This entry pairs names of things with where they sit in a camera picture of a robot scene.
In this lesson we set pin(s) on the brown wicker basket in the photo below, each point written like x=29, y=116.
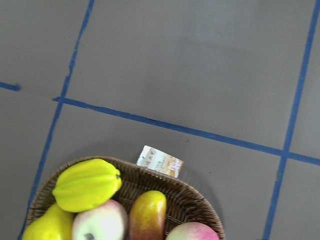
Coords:
x=184, y=202

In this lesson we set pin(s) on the paper price tag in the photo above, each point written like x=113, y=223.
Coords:
x=159, y=161

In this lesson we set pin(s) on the yellow red mango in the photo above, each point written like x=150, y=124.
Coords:
x=147, y=216

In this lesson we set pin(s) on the yellow star fruit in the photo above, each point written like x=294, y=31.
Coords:
x=86, y=185

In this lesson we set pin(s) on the pink red apple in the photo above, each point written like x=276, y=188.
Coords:
x=192, y=231

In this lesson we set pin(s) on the yellow lemon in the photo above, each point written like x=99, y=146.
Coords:
x=55, y=224

